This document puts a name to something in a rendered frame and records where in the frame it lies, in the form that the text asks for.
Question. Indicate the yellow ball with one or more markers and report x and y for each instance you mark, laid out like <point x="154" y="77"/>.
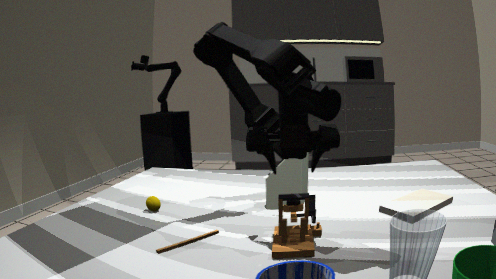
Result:
<point x="153" y="203"/>

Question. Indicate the brown wooden stick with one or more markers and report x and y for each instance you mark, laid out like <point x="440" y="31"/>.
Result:
<point x="170" y="247"/>

